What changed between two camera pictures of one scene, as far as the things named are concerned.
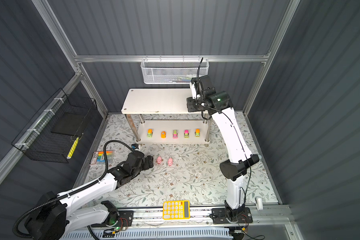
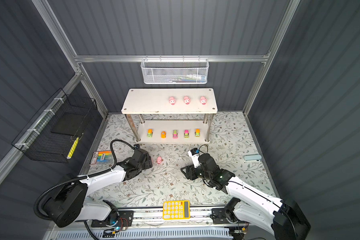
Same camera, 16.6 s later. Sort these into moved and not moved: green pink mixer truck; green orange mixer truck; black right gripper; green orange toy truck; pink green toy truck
Moved: black right gripper
Not moved: green orange toy truck; green orange mixer truck; pink green toy truck; green pink mixer truck
